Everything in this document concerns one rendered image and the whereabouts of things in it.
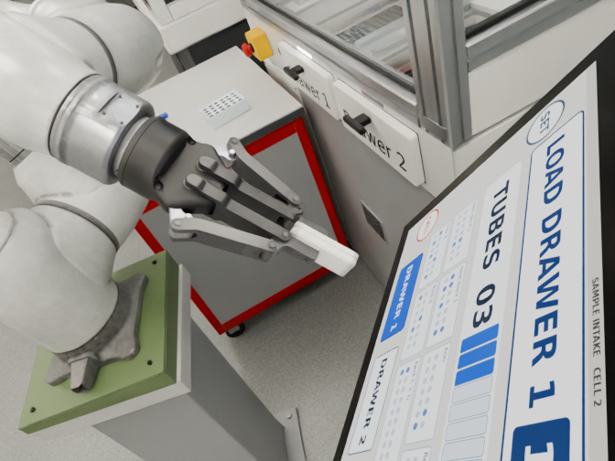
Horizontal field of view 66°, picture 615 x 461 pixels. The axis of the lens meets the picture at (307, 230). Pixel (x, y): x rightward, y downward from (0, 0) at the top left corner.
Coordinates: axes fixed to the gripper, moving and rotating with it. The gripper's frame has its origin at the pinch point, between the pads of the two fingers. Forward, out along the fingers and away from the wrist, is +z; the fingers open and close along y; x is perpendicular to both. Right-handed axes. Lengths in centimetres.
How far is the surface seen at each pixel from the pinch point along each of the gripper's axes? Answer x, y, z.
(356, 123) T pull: 20.6, 42.7, 0.2
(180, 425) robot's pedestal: 67, -10, -1
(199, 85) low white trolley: 81, 89, -47
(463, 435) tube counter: -14.2, -16.1, 9.5
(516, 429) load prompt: -18.6, -16.3, 9.5
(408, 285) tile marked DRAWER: -0.9, 0.6, 9.6
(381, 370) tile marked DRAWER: -0.1, -8.6, 9.5
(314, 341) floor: 114, 41, 30
